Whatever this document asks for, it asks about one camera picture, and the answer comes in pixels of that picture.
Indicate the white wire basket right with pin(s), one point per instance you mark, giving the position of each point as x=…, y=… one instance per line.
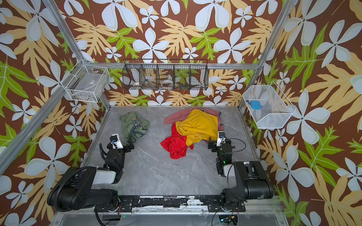
x=276, y=109

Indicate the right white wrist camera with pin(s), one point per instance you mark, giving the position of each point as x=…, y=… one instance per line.
x=221, y=139

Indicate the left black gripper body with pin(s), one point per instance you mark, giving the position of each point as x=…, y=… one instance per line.
x=122, y=153

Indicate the blue object in basket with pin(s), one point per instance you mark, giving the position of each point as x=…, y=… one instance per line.
x=255, y=105

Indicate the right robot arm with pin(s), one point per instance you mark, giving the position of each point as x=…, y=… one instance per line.
x=245, y=180

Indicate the white wire basket left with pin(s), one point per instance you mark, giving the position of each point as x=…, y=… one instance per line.
x=86, y=82

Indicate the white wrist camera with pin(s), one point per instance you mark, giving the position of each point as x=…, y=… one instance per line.
x=115, y=141
x=221, y=139

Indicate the dusty pink cloth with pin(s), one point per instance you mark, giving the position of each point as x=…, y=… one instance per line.
x=183, y=114

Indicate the black wire basket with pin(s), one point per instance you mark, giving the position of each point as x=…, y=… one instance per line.
x=186, y=74

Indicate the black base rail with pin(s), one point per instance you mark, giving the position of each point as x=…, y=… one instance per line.
x=203, y=203

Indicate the yellow cloth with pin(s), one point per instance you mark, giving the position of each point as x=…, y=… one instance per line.
x=198, y=126

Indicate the white bowl in basket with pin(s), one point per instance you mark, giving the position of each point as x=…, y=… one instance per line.
x=166, y=83

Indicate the white wire basket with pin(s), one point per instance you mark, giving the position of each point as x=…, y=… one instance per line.
x=86, y=82
x=276, y=109

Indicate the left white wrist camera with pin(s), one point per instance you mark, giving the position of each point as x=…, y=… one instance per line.
x=115, y=141

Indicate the olive green cloth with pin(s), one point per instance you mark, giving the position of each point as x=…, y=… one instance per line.
x=133, y=126

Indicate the red cloth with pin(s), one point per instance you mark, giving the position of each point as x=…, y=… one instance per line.
x=176, y=144

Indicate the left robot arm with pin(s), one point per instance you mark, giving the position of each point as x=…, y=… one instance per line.
x=74, y=190

